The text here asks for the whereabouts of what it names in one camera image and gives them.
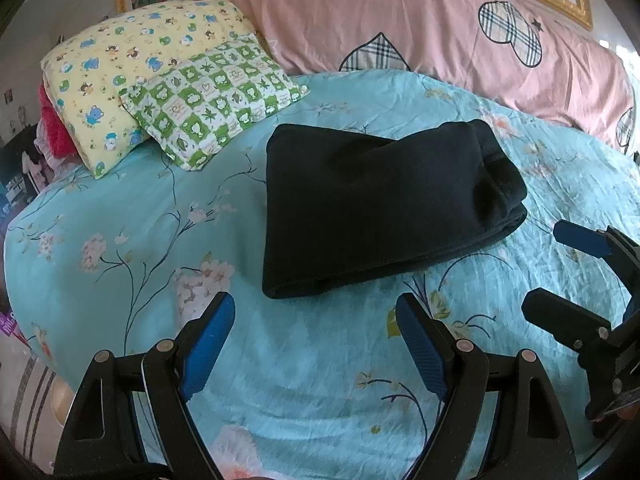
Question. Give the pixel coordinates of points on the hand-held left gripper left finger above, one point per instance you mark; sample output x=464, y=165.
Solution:
x=210, y=345

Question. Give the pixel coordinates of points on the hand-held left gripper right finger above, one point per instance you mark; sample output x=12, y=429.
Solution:
x=420, y=345

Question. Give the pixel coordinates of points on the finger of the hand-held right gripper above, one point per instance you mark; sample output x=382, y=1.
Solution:
x=555, y=310
x=580, y=239

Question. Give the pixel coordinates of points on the black pants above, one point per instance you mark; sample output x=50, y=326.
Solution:
x=375, y=200

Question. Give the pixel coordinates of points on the teal floral bed sheet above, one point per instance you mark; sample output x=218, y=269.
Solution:
x=325, y=370

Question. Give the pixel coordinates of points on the striped floor mat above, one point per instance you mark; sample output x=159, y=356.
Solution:
x=35, y=400

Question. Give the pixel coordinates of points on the purple box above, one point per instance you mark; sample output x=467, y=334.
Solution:
x=7, y=327

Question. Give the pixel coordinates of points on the green checkered pillow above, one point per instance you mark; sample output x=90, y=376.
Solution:
x=210, y=97

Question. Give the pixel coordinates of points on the red fluffy cloth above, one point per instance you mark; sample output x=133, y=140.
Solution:
x=57, y=125

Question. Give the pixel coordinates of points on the pink heart print headboard cover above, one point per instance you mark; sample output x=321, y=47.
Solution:
x=400, y=20

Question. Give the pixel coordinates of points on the yellow animal print pillow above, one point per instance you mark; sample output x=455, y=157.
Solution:
x=110, y=60

